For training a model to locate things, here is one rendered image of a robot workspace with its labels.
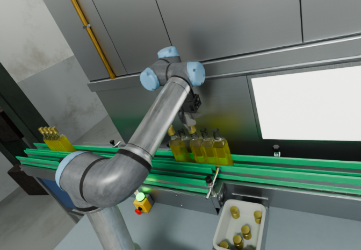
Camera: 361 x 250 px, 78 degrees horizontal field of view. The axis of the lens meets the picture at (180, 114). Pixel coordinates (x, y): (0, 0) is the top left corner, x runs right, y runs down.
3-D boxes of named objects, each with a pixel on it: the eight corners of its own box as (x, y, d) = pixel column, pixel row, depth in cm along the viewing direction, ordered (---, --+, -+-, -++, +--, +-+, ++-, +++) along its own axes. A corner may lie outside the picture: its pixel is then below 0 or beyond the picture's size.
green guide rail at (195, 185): (210, 192, 101) (206, 180, 97) (210, 194, 100) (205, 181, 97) (22, 162, 192) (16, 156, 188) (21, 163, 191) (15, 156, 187)
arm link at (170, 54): (151, 55, 82) (164, 46, 88) (161, 81, 87) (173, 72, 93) (167, 52, 77) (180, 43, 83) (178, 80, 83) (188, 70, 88)
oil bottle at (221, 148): (236, 169, 108) (225, 134, 98) (232, 178, 104) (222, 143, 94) (224, 168, 111) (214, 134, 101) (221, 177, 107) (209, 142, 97)
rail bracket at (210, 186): (225, 178, 105) (218, 159, 99) (214, 209, 93) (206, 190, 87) (219, 178, 106) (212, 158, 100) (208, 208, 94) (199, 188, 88)
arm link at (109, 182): (102, 210, 43) (199, 50, 67) (72, 194, 49) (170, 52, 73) (135, 228, 50) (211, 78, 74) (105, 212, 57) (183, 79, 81)
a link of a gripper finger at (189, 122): (197, 134, 95) (192, 114, 91) (185, 133, 98) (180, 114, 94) (200, 130, 97) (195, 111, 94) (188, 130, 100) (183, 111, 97)
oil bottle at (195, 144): (213, 166, 114) (202, 134, 104) (210, 175, 110) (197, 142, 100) (203, 165, 117) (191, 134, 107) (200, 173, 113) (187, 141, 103)
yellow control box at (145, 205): (154, 202, 124) (149, 194, 121) (147, 214, 119) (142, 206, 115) (145, 200, 128) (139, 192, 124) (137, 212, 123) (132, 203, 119)
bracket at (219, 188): (228, 192, 107) (224, 181, 103) (222, 209, 100) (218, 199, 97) (220, 191, 109) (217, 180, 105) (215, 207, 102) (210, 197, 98)
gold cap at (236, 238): (243, 250, 87) (240, 244, 85) (233, 248, 89) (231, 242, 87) (244, 241, 90) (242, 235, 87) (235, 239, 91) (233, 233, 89)
